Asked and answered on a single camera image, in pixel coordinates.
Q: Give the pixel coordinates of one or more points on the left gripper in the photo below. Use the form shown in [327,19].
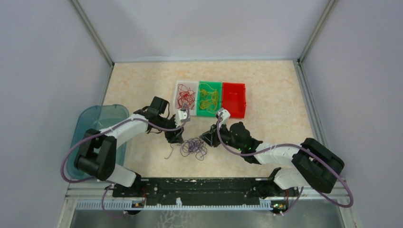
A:
[175,136]

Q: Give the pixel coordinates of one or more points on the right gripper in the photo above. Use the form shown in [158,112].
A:
[211,137]

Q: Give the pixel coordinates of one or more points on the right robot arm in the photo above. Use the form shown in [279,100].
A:
[308,164]

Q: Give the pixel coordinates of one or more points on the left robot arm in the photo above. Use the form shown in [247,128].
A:
[96,155]

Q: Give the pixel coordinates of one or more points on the red plastic bin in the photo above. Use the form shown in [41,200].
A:
[234,99]

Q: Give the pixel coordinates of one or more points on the green plastic bin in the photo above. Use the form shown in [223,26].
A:
[209,98]

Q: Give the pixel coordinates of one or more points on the white plastic bin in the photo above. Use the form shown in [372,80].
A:
[186,92]

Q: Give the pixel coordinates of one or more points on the teal plastic basin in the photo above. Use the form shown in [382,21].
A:
[95,117]

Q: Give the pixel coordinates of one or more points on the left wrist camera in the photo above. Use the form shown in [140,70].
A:
[182,116]

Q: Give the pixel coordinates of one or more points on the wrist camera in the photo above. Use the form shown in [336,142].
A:
[182,116]
[223,115]

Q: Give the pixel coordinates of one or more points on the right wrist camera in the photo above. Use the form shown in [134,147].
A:
[223,115]

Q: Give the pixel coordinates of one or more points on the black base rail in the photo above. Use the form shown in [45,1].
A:
[203,191]

